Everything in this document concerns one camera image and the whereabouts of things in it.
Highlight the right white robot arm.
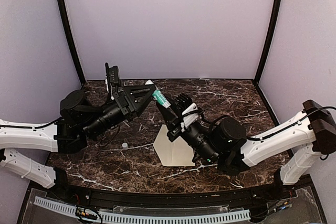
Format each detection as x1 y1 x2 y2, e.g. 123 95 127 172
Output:
156 99 335 200

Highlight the white glue stick cap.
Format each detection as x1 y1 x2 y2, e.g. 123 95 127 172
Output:
122 143 129 150

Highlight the green white glue stick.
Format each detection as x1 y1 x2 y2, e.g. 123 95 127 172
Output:
145 80 171 109

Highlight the right black frame post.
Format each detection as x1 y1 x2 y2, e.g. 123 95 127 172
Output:
254 0 281 86

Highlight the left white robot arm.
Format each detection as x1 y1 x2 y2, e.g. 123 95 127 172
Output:
1 84 156 201

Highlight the left black frame post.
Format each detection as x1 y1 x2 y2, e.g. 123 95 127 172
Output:
57 0 86 85

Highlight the black frame post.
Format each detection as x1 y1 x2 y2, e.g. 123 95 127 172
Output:
57 0 86 85
254 0 281 86

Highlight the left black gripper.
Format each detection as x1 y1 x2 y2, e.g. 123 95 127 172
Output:
82 84 158 140

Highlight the white slotted cable duct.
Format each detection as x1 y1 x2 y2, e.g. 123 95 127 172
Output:
34 196 250 223

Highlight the cream envelope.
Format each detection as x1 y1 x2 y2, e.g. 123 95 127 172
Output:
153 124 195 167

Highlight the black front rail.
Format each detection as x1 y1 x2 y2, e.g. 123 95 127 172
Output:
47 183 298 208

